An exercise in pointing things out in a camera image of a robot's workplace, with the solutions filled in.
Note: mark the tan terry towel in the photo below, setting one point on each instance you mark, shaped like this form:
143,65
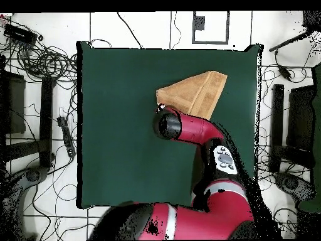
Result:
195,93

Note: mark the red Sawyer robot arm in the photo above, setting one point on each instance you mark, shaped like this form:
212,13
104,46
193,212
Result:
195,128

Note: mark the dark green table cloth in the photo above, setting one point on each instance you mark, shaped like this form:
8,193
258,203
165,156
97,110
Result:
120,113

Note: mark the dark grey square plate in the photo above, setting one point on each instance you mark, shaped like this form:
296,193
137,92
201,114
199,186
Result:
198,23

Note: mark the black power strip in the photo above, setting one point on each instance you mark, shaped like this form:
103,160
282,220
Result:
66,135

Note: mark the black upright bar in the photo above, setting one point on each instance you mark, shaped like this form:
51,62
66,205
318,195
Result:
46,120
277,125

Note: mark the black power adapter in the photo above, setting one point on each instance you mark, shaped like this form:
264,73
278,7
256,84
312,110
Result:
285,72

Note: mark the dark box panel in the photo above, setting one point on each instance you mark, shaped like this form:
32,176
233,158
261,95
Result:
15,105
301,118

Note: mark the dark stand base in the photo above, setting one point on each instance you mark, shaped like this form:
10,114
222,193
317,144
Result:
32,174
291,183

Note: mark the black tripod boom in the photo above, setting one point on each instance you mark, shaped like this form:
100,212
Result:
288,41

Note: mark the grey square frame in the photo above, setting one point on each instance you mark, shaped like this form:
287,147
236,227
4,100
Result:
210,42

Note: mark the black network switch box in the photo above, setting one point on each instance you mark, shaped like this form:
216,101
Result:
18,34

